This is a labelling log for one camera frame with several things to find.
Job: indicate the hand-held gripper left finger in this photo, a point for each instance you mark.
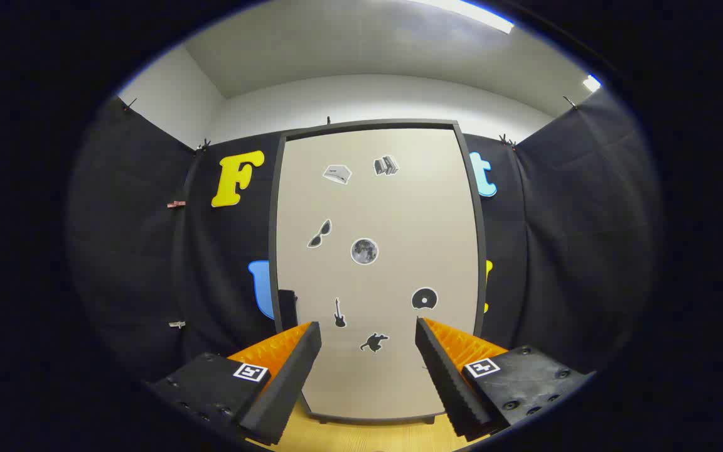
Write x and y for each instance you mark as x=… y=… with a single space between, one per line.
x=286 y=389

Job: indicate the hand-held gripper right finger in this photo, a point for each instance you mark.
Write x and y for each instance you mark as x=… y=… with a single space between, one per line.
x=446 y=389

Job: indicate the beige cabinet door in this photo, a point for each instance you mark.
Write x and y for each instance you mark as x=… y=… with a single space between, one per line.
x=399 y=213

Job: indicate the grey cabinet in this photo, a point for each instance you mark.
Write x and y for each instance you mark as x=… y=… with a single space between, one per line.
x=272 y=251

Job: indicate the black backdrop cloth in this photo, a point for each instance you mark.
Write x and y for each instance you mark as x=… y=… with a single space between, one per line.
x=135 y=251

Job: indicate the pink clip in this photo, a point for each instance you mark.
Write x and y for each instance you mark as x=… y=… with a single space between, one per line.
x=176 y=204

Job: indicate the small ceiling light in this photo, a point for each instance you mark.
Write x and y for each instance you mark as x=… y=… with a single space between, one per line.
x=592 y=83

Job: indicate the long ceiling light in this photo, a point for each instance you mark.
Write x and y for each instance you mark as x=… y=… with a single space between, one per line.
x=481 y=17

